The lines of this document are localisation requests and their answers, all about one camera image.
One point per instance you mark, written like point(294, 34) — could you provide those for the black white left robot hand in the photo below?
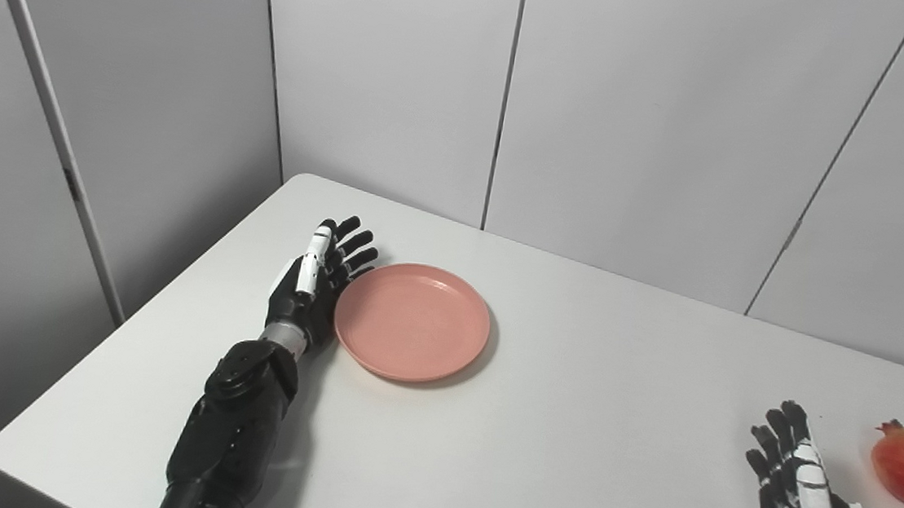
point(292, 305)

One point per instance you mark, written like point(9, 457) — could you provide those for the pink round plate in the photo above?
point(412, 322)

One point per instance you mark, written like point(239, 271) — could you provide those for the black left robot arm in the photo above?
point(232, 431)

